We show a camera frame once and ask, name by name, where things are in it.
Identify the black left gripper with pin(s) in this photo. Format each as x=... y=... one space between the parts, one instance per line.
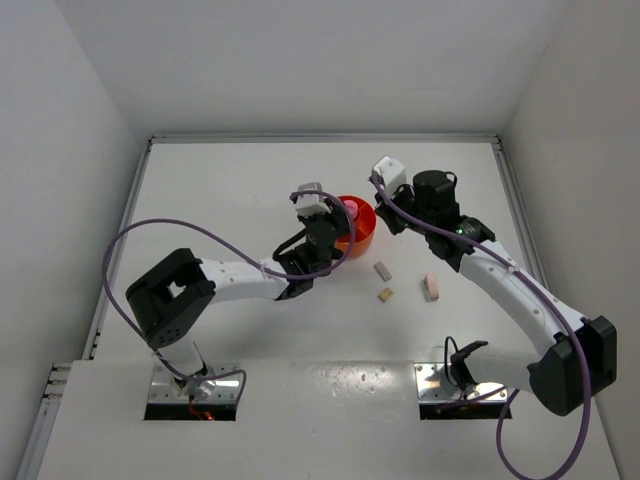
x=337 y=217

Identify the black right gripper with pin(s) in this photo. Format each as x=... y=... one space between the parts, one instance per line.
x=386 y=213

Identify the pink capped clear tube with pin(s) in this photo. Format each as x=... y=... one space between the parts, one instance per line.
x=352 y=207

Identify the pale pink eraser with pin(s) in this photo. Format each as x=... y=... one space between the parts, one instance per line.
x=431 y=287

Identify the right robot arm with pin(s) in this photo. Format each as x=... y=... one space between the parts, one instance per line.
x=575 y=357

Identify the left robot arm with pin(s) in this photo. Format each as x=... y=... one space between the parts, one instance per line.
x=168 y=300

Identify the orange round desk organizer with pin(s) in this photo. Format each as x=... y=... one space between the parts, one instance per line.
x=365 y=226

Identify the grey eraser block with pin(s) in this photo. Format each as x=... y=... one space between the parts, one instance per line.
x=382 y=271

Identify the small yellow eraser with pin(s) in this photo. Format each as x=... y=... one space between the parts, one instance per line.
x=385 y=295

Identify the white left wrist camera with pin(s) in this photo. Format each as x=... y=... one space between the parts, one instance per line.
x=307 y=202

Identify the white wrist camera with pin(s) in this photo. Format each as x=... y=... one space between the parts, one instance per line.
x=389 y=174
x=307 y=202

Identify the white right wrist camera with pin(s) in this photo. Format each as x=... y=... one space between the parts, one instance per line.
x=389 y=174

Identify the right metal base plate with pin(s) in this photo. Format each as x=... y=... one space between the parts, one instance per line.
x=433 y=388

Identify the metal base plate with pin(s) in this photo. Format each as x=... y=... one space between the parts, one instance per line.
x=225 y=389
x=433 y=388

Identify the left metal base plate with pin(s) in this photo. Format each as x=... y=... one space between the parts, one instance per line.
x=225 y=389

